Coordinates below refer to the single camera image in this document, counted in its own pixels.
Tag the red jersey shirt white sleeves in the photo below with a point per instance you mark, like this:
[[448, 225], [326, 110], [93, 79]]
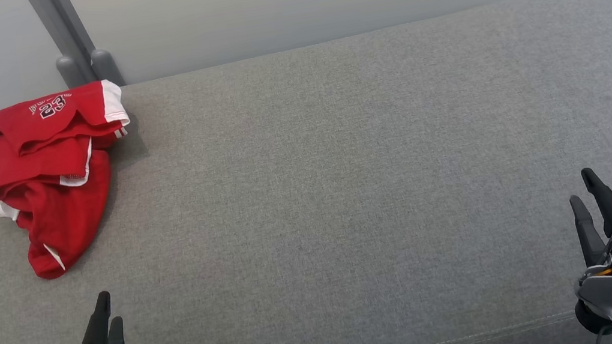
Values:
[[71, 225]]

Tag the grey fabric sofa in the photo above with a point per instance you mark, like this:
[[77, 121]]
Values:
[[345, 190]]

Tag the grey partition post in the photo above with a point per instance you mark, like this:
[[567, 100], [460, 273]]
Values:
[[60, 26]]

